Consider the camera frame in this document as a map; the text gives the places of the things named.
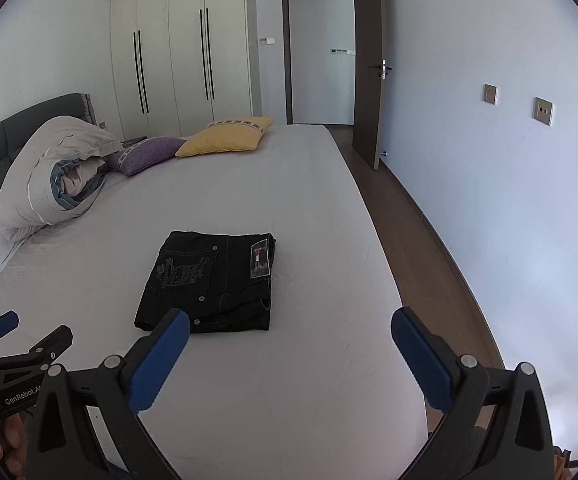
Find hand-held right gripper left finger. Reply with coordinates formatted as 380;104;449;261
25;307;191;480

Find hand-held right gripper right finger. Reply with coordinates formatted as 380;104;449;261
390;306;555;480

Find black denim pants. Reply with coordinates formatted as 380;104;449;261
135;230;277;334

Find person's left hand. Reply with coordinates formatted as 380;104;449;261
0;411;28;477

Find grey and blue duvet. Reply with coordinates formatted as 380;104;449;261
0;115;126;242

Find white bed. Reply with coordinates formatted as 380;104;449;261
0;124;431;480

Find purple cushion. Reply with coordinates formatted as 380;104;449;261
106;136;188;177

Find yellow cushion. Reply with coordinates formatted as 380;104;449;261
174;116;275;159

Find cream wardrobe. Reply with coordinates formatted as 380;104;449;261
109;0;258;144

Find brown wooden door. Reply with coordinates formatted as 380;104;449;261
351;0;396;172

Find brown door frame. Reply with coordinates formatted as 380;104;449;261
281;0;358;126

